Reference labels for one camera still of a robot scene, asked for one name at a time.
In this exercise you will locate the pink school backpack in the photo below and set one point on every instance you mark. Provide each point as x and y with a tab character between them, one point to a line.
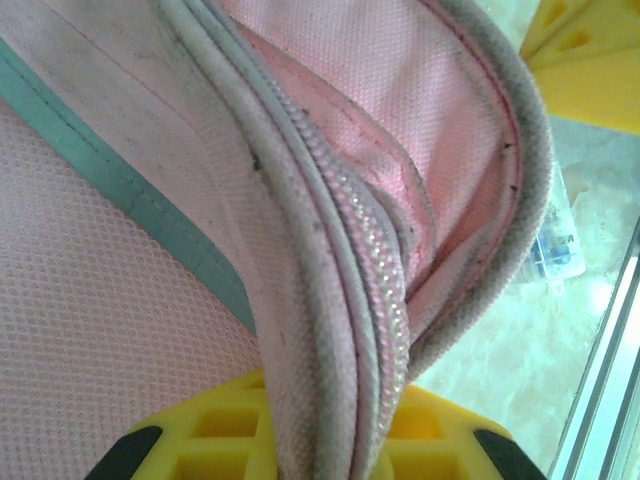
150	250

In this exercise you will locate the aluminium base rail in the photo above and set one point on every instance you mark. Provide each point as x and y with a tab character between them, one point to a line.
610	375

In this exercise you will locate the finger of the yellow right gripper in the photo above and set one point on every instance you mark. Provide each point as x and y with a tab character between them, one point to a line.
600	22
600	90

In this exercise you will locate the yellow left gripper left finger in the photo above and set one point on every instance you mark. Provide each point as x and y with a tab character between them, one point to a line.
200	440

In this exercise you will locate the clear packet with blue supplies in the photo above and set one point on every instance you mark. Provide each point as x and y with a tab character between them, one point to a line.
560	245

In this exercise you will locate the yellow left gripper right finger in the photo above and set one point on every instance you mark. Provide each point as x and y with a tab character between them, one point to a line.
450	445

